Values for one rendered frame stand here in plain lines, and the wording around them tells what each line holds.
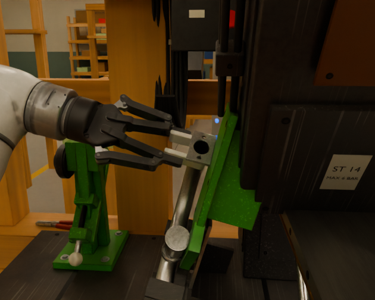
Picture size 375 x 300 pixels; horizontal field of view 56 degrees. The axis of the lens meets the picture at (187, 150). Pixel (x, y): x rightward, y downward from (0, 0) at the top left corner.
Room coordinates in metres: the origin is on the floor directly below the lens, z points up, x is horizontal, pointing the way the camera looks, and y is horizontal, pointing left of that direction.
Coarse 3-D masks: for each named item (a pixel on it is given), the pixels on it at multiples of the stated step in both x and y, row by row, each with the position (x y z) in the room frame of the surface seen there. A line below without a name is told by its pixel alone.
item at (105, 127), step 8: (104, 128) 0.55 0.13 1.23; (112, 128) 0.55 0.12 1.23; (112, 136) 0.55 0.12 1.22; (120, 136) 0.55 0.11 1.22; (128, 136) 0.55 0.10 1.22; (120, 144) 0.56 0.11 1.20; (128, 144) 0.55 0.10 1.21; (136, 144) 0.55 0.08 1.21; (144, 144) 0.55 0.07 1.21; (136, 152) 0.56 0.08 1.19; (144, 152) 0.54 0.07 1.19; (152, 152) 0.54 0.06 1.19; (160, 152) 0.54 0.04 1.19
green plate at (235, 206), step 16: (224, 112) 0.55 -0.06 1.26; (224, 128) 0.47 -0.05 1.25; (224, 144) 0.45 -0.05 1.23; (224, 160) 0.45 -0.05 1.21; (208, 176) 0.49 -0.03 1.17; (224, 176) 0.46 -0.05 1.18; (208, 192) 0.45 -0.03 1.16; (224, 192) 0.46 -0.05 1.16; (240, 192) 0.46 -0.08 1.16; (208, 208) 0.45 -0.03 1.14; (224, 208) 0.46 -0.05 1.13; (240, 208) 0.46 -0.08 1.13; (256, 208) 0.46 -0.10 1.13; (192, 224) 0.52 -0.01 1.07; (240, 224) 0.46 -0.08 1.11
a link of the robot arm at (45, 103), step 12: (48, 84) 0.58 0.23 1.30; (36, 96) 0.55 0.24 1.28; (48, 96) 0.55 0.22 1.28; (60, 96) 0.56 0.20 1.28; (72, 96) 0.58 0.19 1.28; (36, 108) 0.54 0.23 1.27; (48, 108) 0.54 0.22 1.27; (60, 108) 0.54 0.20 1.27; (24, 120) 0.54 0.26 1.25; (36, 120) 0.54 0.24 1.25; (48, 120) 0.54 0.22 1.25; (60, 120) 0.55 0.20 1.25; (36, 132) 0.55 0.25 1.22; (48, 132) 0.54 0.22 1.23; (60, 132) 0.55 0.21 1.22
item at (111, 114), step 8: (112, 112) 0.57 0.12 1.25; (112, 120) 0.57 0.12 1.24; (120, 120) 0.57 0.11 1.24; (128, 120) 0.57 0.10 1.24; (136, 120) 0.58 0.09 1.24; (144, 120) 0.58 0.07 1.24; (128, 128) 0.58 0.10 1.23; (136, 128) 0.58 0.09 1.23; (144, 128) 0.58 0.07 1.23; (152, 128) 0.57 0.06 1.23; (160, 128) 0.57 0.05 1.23; (168, 128) 0.57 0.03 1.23; (168, 136) 0.59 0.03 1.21
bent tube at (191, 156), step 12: (192, 144) 0.55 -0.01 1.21; (204, 144) 0.56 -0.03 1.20; (192, 156) 0.53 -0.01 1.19; (204, 156) 0.53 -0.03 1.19; (192, 168) 0.58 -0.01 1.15; (192, 180) 0.60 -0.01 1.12; (180, 192) 0.61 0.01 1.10; (192, 192) 0.60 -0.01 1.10; (180, 204) 0.60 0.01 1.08; (180, 216) 0.58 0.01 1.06; (168, 264) 0.51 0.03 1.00; (156, 276) 0.51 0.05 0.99; (168, 276) 0.50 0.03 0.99
